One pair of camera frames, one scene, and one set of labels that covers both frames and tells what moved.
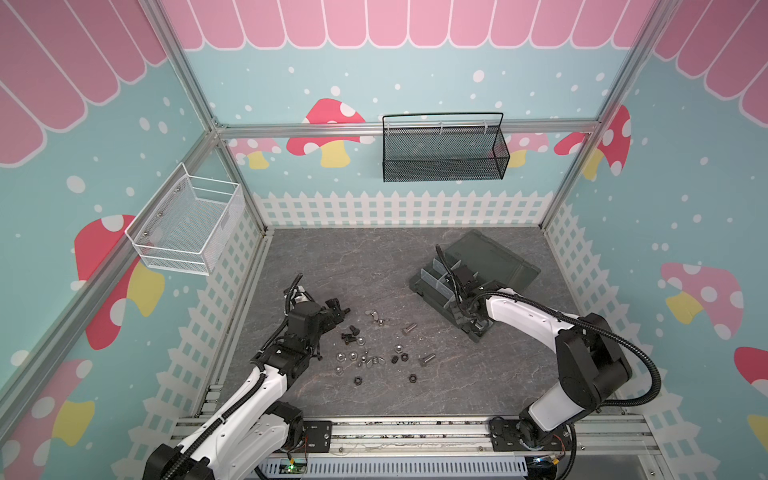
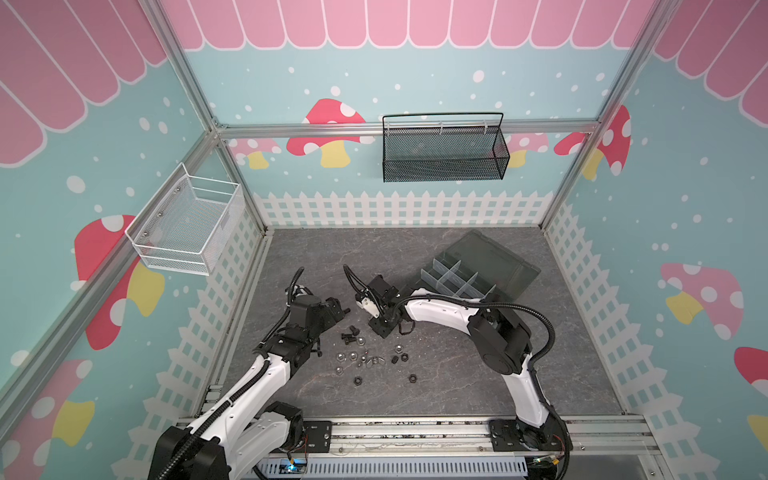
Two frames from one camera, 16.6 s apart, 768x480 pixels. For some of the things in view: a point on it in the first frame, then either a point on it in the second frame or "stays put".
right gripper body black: [459, 289] -> [383, 324]
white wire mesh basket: [189, 224] stays put
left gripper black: [326, 318] stays put
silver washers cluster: [353, 356] stays put
